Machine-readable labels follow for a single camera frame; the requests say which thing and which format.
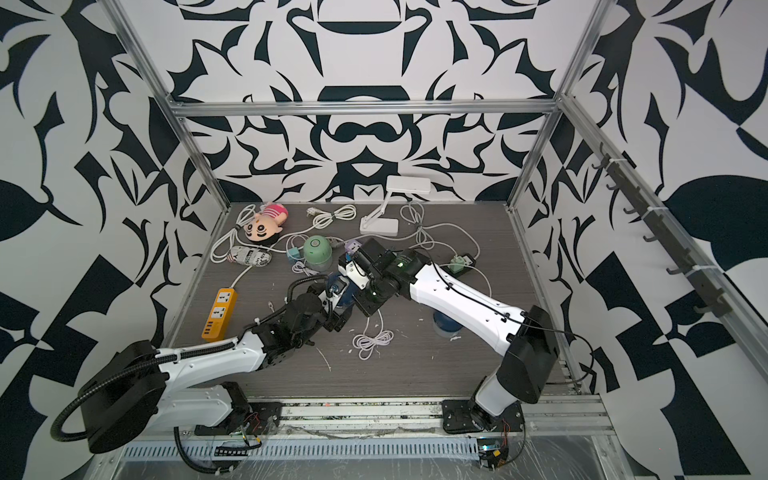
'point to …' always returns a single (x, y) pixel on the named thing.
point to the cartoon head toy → (267, 223)
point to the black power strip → (470, 263)
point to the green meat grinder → (317, 252)
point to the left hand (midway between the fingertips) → (339, 288)
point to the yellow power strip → (220, 314)
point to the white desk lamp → (372, 225)
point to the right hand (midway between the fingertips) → (359, 294)
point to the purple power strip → (352, 246)
